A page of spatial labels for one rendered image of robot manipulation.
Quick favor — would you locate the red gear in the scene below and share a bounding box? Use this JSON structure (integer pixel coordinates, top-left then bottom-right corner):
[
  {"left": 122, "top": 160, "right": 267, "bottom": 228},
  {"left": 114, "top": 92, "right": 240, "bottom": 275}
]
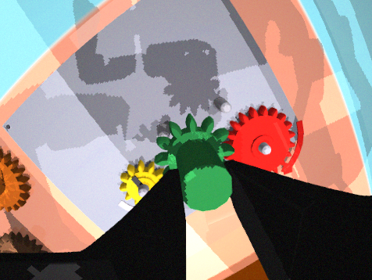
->
[{"left": 224, "top": 105, "right": 295, "bottom": 174}]

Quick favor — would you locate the white curved arrow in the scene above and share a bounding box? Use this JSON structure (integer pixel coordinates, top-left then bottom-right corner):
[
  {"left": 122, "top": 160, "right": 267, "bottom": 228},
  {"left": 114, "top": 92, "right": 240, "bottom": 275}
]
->
[{"left": 119, "top": 201, "right": 134, "bottom": 210}]

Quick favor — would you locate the red curved arrow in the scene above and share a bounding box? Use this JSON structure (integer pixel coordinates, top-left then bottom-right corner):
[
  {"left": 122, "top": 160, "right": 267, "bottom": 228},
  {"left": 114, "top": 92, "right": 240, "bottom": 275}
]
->
[{"left": 281, "top": 120, "right": 305, "bottom": 174}]

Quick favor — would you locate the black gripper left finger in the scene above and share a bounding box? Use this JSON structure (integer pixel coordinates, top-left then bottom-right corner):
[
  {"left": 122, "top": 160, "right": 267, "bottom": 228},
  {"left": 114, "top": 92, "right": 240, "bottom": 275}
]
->
[{"left": 0, "top": 169, "right": 186, "bottom": 280}]

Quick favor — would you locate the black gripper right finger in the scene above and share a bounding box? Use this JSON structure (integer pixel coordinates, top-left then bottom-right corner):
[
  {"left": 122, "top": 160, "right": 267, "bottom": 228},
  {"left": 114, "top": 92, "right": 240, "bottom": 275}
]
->
[{"left": 224, "top": 160, "right": 372, "bottom": 280}]

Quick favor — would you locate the yellow gear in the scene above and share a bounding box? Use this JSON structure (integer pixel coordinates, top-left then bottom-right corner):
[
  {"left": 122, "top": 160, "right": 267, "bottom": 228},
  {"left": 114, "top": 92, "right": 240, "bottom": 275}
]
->
[{"left": 120, "top": 160, "right": 164, "bottom": 206}]

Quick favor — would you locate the green gear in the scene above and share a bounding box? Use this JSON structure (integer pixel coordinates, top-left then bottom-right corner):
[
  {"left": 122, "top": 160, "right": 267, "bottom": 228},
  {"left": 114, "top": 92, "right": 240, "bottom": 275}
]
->
[{"left": 154, "top": 113, "right": 234, "bottom": 212}]

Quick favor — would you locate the brown gear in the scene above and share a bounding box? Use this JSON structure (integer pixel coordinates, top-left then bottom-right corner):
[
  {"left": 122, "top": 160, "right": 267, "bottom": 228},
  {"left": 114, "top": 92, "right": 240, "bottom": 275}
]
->
[
  {"left": 0, "top": 232, "right": 47, "bottom": 253},
  {"left": 0, "top": 149, "right": 31, "bottom": 212}
]

